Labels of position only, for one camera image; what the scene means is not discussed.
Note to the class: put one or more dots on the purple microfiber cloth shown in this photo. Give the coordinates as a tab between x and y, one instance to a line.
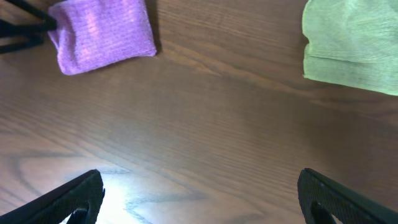
92	34

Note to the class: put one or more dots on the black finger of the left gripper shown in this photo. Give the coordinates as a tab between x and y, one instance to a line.
27	36

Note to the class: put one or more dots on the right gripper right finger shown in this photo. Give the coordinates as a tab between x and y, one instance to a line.
323	200

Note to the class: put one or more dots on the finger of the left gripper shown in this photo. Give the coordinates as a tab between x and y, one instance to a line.
48	22

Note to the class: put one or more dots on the green microfiber cloth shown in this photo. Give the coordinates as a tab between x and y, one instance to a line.
352	43

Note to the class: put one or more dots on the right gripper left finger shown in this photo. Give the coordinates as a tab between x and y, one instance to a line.
78	201

